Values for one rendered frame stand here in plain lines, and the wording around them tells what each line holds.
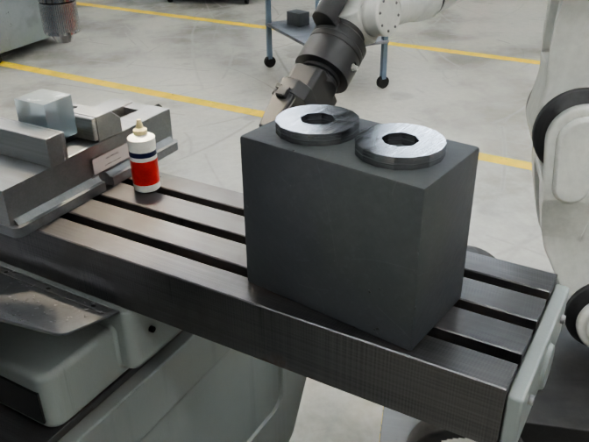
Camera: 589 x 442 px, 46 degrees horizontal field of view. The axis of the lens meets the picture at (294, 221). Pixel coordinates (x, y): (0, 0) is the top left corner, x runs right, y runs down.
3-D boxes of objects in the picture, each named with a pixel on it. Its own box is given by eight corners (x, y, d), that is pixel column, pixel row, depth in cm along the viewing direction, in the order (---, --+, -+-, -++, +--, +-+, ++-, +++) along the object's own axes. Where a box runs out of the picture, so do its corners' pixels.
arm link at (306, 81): (284, 133, 109) (318, 74, 112) (337, 148, 104) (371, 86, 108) (256, 82, 98) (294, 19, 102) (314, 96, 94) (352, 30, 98)
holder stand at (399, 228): (306, 240, 91) (305, 93, 81) (462, 297, 79) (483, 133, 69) (246, 282, 82) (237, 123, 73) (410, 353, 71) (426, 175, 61)
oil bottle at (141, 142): (145, 179, 108) (137, 112, 102) (166, 185, 106) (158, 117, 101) (128, 189, 105) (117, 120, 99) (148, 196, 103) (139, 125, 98)
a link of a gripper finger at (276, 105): (256, 127, 96) (277, 92, 98) (275, 132, 95) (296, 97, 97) (252, 120, 95) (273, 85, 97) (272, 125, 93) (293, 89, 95)
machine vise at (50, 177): (115, 132, 125) (106, 73, 120) (180, 147, 118) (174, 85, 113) (-54, 214, 98) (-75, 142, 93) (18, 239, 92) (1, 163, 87)
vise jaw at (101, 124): (64, 117, 112) (60, 94, 110) (123, 131, 107) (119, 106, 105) (35, 130, 107) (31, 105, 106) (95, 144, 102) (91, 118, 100)
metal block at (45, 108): (48, 126, 105) (41, 88, 103) (78, 132, 103) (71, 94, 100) (22, 138, 102) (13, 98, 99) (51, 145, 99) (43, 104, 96)
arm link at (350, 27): (322, 72, 111) (352, 19, 115) (378, 75, 104) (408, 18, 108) (287, 21, 103) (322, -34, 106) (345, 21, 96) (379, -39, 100)
